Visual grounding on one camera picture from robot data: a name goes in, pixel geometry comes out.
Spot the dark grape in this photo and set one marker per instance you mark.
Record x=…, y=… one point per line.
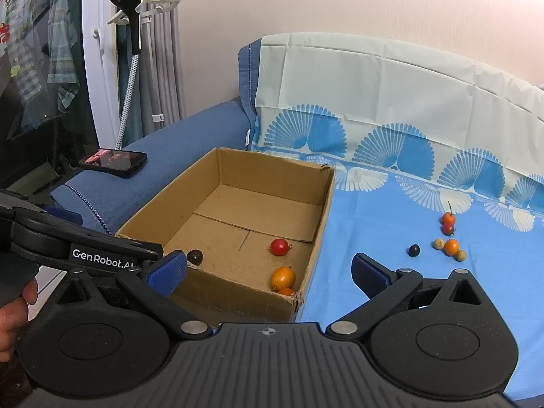
x=195, y=257
x=413, y=250

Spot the white hanger bracket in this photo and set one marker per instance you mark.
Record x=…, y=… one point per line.
x=163, y=0

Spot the yellow-green grape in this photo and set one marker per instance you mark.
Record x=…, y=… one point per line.
x=438, y=244
x=460, y=255

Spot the blue denim sofa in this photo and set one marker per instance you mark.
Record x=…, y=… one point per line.
x=178, y=136

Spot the person's left hand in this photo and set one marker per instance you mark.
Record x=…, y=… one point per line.
x=10, y=327

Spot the white door frame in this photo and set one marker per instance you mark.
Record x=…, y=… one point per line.
x=102, y=72

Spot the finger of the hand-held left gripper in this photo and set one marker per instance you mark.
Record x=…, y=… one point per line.
x=63, y=215
x=106, y=253

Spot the blue white fan print sheet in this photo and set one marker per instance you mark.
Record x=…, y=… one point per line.
x=382, y=114

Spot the orange tomato with long stem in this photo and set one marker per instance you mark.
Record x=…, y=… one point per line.
x=448, y=219

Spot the brown cardboard box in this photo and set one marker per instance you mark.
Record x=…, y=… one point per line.
x=255, y=216

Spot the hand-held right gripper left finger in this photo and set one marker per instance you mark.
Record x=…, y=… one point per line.
x=168, y=273

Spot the plaid hanging shirt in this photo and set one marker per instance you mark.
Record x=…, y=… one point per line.
x=61, y=59

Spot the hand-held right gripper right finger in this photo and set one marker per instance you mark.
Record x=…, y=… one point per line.
x=369, y=274

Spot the grey curtain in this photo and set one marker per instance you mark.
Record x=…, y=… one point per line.
x=163, y=72

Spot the red cherry tomato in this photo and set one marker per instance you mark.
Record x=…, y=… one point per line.
x=448, y=230
x=279, y=247

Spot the orange kumquat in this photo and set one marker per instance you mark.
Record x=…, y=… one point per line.
x=287, y=292
x=282, y=277
x=451, y=247

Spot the black smartphone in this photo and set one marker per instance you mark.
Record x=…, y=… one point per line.
x=119, y=161

